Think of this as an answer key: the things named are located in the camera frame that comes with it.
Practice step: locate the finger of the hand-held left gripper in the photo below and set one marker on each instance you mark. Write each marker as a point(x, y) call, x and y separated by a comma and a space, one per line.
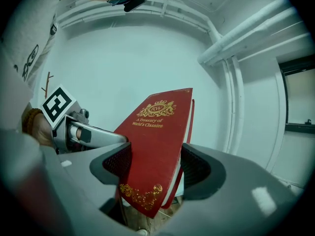
point(105, 138)

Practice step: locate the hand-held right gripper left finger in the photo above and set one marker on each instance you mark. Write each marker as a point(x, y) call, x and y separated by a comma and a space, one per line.
point(81, 181)

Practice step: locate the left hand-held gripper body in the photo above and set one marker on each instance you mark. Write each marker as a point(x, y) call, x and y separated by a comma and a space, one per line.
point(59, 104)

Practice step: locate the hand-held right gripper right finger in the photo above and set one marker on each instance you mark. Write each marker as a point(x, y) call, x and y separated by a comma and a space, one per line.
point(233, 193)

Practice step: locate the red hardcover book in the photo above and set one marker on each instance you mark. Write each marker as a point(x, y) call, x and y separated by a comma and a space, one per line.
point(152, 144)

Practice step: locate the person's left forearm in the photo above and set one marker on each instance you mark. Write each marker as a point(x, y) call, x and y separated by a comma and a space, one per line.
point(25, 110)

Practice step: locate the person's left hand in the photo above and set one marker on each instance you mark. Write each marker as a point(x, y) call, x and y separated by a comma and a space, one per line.
point(44, 131)

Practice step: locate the wooden coat rack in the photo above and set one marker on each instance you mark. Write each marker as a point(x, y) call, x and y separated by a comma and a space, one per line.
point(47, 82)

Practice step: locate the person's grey printed t-shirt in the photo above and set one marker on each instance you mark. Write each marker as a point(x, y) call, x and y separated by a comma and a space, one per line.
point(24, 33)

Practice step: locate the black-framed window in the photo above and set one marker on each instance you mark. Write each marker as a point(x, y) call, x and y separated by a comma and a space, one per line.
point(300, 95)

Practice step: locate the black head-mounted camera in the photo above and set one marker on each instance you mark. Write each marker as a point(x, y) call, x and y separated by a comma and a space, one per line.
point(135, 4)

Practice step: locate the thick white wall pipes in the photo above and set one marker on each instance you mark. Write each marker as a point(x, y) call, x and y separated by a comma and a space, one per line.
point(246, 26)

